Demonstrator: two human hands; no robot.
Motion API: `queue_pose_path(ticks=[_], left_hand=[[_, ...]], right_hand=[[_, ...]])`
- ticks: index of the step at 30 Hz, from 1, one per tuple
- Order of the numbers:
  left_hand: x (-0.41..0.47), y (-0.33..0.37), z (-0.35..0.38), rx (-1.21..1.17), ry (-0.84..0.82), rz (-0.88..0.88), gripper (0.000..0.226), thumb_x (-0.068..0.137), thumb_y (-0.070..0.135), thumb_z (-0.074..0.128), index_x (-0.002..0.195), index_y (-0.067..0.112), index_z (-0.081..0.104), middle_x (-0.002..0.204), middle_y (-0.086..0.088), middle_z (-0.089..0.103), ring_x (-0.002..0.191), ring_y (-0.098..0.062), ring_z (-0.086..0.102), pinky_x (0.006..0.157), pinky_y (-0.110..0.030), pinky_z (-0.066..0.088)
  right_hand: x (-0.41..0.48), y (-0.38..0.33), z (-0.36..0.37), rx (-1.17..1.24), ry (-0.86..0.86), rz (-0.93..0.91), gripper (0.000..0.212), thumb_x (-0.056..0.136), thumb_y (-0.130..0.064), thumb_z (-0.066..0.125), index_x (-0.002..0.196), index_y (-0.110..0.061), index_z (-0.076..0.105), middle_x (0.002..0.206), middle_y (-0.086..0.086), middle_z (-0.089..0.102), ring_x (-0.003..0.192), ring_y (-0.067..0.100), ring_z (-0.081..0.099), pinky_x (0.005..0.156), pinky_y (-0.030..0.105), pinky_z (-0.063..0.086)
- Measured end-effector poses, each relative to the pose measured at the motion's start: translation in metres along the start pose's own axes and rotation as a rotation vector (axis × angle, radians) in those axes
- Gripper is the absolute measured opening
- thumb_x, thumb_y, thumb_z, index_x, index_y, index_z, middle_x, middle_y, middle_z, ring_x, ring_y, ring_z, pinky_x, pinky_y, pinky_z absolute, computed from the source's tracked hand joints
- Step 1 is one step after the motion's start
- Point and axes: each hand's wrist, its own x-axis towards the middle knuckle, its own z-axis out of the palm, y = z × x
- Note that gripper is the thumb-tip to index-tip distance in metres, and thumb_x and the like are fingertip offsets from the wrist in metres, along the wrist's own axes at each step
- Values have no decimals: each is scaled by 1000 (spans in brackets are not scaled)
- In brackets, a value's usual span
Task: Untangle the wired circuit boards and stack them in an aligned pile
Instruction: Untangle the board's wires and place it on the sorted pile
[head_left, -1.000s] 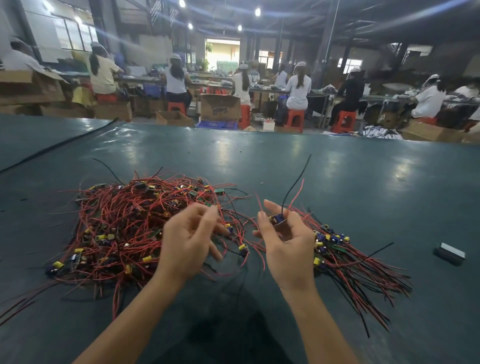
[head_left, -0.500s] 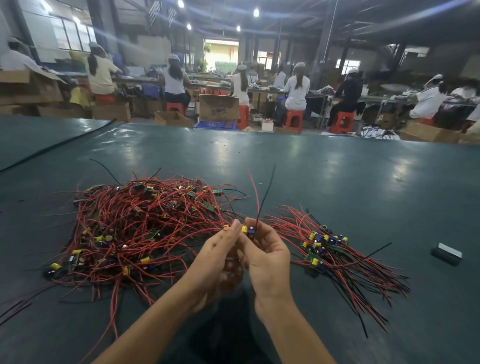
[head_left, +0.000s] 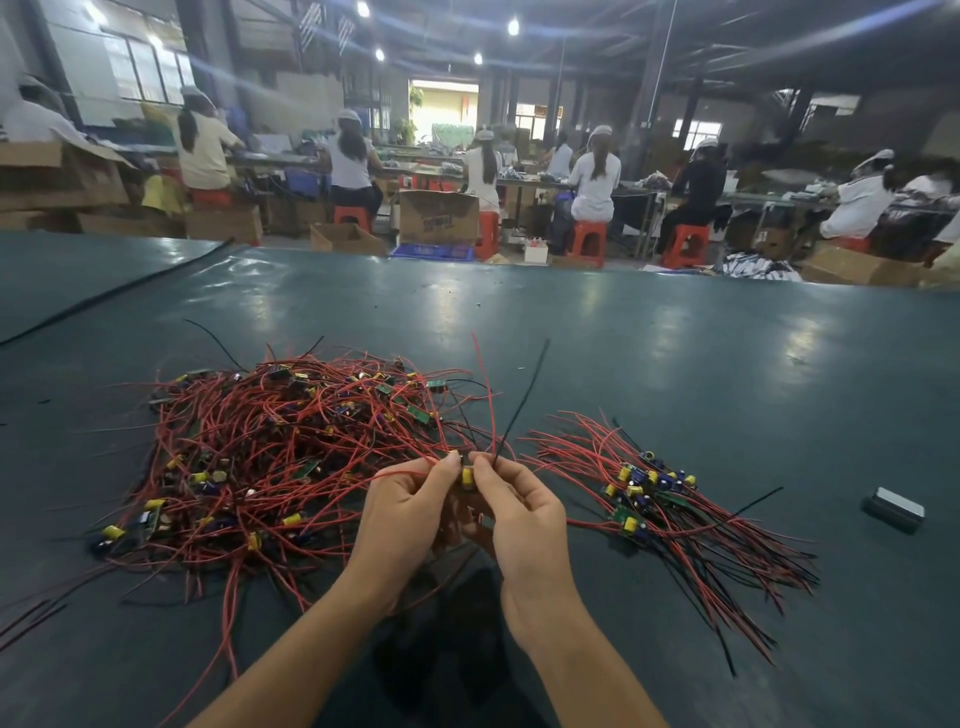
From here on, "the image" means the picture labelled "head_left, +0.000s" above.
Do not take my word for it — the person's right hand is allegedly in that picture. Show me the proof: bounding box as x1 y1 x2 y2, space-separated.
468 450 578 639

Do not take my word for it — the person's left hand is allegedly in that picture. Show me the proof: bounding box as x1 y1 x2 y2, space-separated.
342 450 465 609

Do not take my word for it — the red wire with yellow connector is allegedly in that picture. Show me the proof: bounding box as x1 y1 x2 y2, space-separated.
450 333 554 497

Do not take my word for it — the pile of red-wired boards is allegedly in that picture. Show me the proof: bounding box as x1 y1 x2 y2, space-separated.
0 348 512 722

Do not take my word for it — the sorted bundle of wired boards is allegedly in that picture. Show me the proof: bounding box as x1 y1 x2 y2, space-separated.
517 412 821 677

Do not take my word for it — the person's left forearm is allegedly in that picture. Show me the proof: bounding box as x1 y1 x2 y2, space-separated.
187 577 404 728

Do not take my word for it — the blue plastic crate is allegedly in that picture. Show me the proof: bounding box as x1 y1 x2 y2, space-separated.
390 243 477 264

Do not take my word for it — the dark green table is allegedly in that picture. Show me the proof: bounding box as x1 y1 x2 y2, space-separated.
0 232 960 728

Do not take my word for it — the heap of black white items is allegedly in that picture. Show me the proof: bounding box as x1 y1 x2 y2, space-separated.
717 253 804 284

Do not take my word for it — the small black grey block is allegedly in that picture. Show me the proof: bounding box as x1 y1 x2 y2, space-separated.
862 486 926 534

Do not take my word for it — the yellow sack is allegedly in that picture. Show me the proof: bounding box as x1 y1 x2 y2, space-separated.
141 175 189 218

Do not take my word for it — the large open cardboard box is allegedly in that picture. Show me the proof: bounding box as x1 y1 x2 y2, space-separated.
0 141 134 212

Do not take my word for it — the grid window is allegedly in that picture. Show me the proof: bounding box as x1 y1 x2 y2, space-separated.
102 27 197 104

